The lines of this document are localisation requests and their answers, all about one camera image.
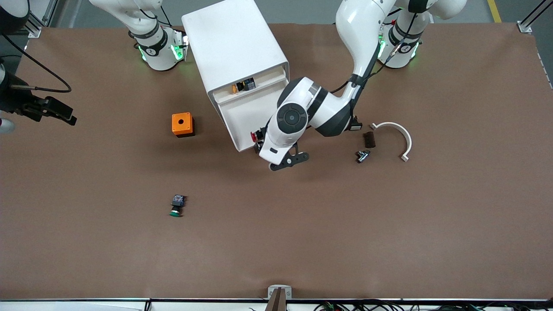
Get yellow push button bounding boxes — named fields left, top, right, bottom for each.
left=232, top=77, right=256, bottom=94

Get green push button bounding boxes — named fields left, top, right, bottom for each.
left=168, top=194, right=188, bottom=218

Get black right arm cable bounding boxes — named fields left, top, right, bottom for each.
left=0, top=33, right=73, bottom=93

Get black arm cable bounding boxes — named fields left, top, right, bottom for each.
left=0, top=33, right=73, bottom=93
left=330, top=12, right=419, bottom=94

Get orange button enclosure box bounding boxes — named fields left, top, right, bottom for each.
left=171, top=112, right=195, bottom=138

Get aluminium frame profile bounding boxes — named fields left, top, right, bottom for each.
left=25, top=0, right=60, bottom=38
left=520, top=0, right=553, bottom=27

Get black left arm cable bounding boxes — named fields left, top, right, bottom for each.
left=330, top=12, right=419, bottom=94

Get metal table edge bracket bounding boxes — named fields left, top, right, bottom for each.
left=267, top=285, right=292, bottom=300

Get white half-ring clamp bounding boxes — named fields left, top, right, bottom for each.
left=370, top=121, right=413, bottom=163

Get brown upright post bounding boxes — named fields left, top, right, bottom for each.
left=265, top=288, right=287, bottom=311

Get white table edge rail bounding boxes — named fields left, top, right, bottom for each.
left=0, top=298, right=553, bottom=311

